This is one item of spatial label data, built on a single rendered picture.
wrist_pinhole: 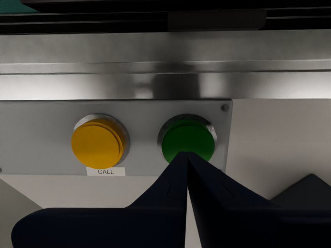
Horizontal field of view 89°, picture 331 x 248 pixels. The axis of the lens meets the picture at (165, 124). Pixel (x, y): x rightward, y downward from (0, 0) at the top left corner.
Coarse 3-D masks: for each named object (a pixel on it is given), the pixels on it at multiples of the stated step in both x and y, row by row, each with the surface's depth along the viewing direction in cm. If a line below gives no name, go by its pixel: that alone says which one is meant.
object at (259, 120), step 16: (240, 112) 23; (256, 112) 23; (272, 112) 23; (288, 112) 23; (304, 112) 23; (320, 112) 22; (240, 128) 24; (256, 128) 24; (272, 128) 23; (288, 128) 23; (304, 128) 23; (320, 128) 23
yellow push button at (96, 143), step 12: (96, 120) 13; (84, 132) 12; (96, 132) 12; (108, 132) 12; (120, 132) 13; (72, 144) 13; (84, 144) 13; (96, 144) 13; (108, 144) 13; (120, 144) 13; (84, 156) 13; (96, 156) 13; (108, 156) 13; (120, 156) 13; (96, 168) 14
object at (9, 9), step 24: (0, 0) 12; (0, 24) 15; (24, 24) 15; (48, 24) 15; (72, 24) 15; (96, 24) 15; (120, 24) 16; (144, 24) 16; (288, 24) 16; (312, 24) 16
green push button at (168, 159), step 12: (180, 120) 13; (192, 120) 13; (168, 132) 12; (180, 132) 12; (192, 132) 12; (204, 132) 12; (168, 144) 12; (180, 144) 12; (192, 144) 12; (204, 144) 12; (168, 156) 13; (204, 156) 13
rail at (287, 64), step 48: (0, 48) 12; (48, 48) 12; (96, 48) 12; (144, 48) 12; (192, 48) 12; (240, 48) 11; (288, 48) 11; (0, 96) 13; (48, 96) 13; (96, 96) 13; (144, 96) 13; (192, 96) 13; (240, 96) 12; (288, 96) 12
